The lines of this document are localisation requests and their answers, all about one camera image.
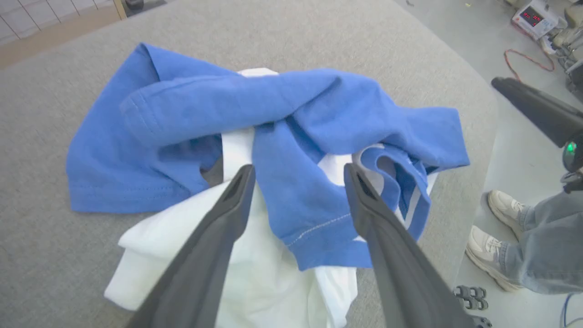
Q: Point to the grey metal partition stand foot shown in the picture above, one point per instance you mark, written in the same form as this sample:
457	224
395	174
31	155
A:
136	3

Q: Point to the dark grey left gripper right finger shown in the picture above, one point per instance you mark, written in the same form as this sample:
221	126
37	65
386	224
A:
401	273

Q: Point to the white sneaker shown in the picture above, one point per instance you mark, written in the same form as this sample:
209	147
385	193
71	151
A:
485	255
503	207

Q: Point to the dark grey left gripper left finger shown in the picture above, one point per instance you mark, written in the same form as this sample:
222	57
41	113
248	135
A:
200	269

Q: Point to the grey fabric sofa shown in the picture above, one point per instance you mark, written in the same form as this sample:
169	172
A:
45	264

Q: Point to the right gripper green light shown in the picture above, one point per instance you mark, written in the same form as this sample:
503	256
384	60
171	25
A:
575	157

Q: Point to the blue t-shirt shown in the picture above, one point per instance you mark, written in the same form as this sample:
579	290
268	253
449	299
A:
182	105

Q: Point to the white power supply red display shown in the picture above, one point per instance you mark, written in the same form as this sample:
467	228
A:
535	18

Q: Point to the white garment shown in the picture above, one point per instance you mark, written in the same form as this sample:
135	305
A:
264	282

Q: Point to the blue jeans trousers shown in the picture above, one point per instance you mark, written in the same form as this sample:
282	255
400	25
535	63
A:
553	246

